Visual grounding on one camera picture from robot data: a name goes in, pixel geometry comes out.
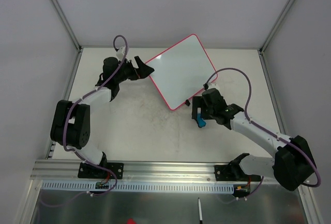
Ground blue whiteboard eraser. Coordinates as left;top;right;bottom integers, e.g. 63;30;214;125
196;114;206;128

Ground pink framed whiteboard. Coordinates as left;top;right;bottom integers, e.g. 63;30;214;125
146;34;216;111

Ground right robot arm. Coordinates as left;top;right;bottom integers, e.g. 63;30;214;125
191;96;321;191

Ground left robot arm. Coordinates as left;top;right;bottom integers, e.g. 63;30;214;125
50;56;155;179

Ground white marker pen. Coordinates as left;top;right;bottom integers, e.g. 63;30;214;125
198;198;203;224

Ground red object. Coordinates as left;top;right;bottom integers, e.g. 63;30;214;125
127;218;137;224

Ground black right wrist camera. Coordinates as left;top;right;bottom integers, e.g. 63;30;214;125
202;83;227;111

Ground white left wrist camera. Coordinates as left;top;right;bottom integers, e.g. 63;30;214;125
116;46;127;60

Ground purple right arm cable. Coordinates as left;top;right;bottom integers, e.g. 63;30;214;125
203;68;321;201

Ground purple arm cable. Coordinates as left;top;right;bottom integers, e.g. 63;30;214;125
40;35;129;207
203;68;321;201

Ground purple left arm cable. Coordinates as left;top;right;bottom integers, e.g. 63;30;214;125
40;35;129;207

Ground left aluminium frame post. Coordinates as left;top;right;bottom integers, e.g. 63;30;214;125
50;0;82;52

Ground aluminium frame post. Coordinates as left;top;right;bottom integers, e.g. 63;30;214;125
50;0;82;52
259;0;297;54

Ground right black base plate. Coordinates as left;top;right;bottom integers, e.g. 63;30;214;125
214;165;262;182

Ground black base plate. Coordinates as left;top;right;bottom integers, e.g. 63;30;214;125
214;165;262;182
78;162;124;180

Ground right aluminium frame post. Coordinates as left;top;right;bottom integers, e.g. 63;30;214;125
259;0;297;54

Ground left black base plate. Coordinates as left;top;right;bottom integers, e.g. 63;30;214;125
78;162;124;180

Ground white slotted cable duct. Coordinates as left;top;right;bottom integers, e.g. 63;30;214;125
41;181;234;195

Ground aluminium mounting rail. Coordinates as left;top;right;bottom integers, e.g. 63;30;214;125
30;159;262;184

